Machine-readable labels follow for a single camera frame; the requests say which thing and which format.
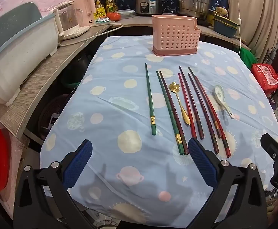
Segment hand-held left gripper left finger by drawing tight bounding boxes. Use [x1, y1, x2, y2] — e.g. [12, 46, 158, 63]
[13, 139, 93, 229]

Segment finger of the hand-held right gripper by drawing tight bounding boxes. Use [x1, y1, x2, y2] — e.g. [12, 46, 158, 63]
[260, 134, 278, 159]

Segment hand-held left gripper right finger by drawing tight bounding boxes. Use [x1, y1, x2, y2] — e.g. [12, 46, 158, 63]
[188, 138, 272, 229]

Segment red chopstick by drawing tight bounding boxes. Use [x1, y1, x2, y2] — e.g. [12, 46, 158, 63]
[195, 76, 231, 158]
[178, 73, 197, 139]

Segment dark maroon chopstick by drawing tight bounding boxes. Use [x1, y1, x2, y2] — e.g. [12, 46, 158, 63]
[188, 73, 219, 155]

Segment dark brown chopstick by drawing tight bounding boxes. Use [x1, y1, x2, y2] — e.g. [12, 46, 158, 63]
[188, 67, 222, 139]
[179, 66, 205, 140]
[159, 71, 189, 155]

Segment gold flower spoon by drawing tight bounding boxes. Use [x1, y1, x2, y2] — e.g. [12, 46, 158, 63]
[169, 82, 191, 125]

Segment green chopstick gold band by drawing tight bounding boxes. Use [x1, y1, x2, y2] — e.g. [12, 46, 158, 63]
[156, 71, 184, 155]
[145, 63, 157, 135]

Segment white ceramic floral spoon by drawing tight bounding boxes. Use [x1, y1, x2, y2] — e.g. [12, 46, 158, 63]
[214, 84, 235, 119]

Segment pink plastic utensil basket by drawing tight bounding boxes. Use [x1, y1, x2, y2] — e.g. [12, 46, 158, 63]
[152, 15, 201, 57]

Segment red printed bag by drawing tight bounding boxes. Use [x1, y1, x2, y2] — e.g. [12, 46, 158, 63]
[251, 63, 278, 94]

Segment blue planet print tablecloth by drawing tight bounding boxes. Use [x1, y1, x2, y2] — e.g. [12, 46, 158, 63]
[40, 35, 278, 222]

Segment green plastic bag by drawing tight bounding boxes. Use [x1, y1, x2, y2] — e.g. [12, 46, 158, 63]
[239, 48, 258, 69]

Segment grey wooden counter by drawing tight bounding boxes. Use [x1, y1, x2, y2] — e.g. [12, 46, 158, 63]
[0, 14, 251, 139]

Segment white dish drainer teal lid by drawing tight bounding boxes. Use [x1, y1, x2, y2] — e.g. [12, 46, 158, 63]
[0, 2, 59, 106]

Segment blue plastic bowl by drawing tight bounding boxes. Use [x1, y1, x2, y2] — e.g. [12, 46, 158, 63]
[213, 22, 238, 39]

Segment beige curtain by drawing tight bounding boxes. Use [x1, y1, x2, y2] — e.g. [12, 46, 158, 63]
[227, 0, 278, 56]

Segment black induction cooktop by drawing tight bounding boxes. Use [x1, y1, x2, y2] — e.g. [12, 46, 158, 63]
[197, 19, 214, 28]

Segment white glass kettle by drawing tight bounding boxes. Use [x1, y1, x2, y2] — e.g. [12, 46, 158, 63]
[52, 1, 91, 41]

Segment blue white snack packets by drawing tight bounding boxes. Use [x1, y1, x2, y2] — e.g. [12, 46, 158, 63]
[98, 17, 116, 25]

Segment red tomato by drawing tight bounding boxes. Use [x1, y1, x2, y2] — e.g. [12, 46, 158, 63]
[106, 12, 121, 21]

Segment yellow label seasoning bottle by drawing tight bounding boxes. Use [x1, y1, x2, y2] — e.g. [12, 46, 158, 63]
[95, 0, 106, 21]

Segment pink electric kettle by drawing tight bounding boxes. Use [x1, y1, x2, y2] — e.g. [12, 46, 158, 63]
[70, 0, 96, 28]

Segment clear food container teal lid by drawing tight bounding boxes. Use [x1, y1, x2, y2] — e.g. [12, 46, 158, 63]
[116, 10, 135, 19]

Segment steel steamer pot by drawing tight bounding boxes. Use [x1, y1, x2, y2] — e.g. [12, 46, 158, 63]
[177, 0, 211, 20]

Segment yellow cooking oil bottle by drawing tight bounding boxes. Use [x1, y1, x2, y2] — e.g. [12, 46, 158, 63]
[105, 0, 118, 13]

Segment steel rice cooker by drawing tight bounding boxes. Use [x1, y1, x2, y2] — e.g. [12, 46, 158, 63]
[134, 0, 169, 16]

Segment white cable with switch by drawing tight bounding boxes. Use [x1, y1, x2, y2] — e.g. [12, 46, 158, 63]
[234, 0, 244, 56]

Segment white kettle power cable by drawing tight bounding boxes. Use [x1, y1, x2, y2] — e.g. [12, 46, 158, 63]
[58, 23, 124, 47]

